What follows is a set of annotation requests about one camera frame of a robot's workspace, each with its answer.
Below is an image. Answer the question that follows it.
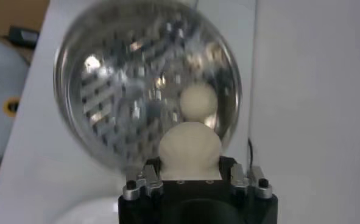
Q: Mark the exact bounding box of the perforated steel steamer basket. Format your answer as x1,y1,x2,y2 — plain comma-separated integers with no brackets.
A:
53,0,243,175

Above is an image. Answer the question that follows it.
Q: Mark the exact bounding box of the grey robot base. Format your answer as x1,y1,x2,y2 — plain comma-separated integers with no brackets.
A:
0,37,30,169

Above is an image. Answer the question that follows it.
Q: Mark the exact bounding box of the large white round plate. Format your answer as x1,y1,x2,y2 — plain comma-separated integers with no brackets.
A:
52,195,120,224

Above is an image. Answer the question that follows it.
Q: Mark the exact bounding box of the white steamed baozi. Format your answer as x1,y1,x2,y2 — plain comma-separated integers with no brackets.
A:
158,121,223,181
179,83,219,123

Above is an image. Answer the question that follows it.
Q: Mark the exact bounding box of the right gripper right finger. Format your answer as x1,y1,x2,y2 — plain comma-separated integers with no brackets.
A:
230,163,274,200

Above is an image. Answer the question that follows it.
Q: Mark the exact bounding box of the black cooker power cord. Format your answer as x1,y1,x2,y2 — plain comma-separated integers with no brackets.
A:
247,138,255,172

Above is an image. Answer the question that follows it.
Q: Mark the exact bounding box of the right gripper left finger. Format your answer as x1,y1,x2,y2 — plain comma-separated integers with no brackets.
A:
122,163,164,201

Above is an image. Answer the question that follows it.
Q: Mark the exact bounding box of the black box on floor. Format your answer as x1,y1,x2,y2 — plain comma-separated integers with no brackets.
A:
8,26,40,49

